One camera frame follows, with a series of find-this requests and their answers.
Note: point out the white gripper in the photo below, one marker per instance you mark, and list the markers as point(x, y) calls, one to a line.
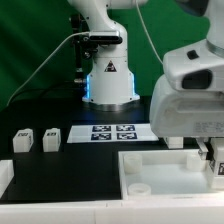
point(186, 114)

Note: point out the white square tabletop tray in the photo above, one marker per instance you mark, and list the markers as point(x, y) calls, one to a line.
point(164, 174)

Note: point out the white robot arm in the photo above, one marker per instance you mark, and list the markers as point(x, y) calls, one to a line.
point(110, 84)

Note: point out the white sheet with markers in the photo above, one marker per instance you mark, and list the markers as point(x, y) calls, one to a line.
point(111, 133)

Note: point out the white left obstacle block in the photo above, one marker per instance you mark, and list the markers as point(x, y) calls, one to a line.
point(6, 175)

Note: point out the white front rail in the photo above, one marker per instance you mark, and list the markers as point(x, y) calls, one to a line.
point(180, 211)

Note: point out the black camera on stand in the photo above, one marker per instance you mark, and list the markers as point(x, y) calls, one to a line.
point(85, 45)

